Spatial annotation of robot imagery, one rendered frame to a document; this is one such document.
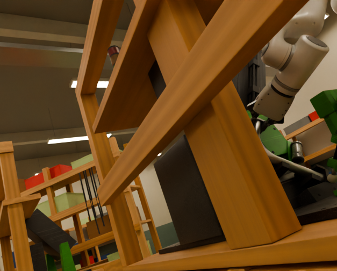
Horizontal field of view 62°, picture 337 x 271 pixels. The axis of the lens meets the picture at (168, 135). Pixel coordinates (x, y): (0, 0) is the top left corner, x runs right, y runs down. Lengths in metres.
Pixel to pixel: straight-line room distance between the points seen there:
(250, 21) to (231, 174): 0.30
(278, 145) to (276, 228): 0.49
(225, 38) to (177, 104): 0.20
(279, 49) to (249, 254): 0.53
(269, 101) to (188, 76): 0.40
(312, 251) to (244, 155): 0.21
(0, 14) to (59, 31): 0.81
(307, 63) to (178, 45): 0.36
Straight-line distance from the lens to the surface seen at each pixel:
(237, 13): 0.49
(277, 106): 0.95
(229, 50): 0.50
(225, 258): 0.72
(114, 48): 1.24
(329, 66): 7.03
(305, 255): 0.54
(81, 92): 1.72
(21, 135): 8.36
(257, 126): 1.00
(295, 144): 1.05
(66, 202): 3.99
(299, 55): 0.87
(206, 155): 0.66
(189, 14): 0.78
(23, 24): 4.98
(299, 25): 0.96
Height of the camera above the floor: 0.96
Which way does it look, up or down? 18 degrees up
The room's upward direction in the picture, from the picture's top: 20 degrees counter-clockwise
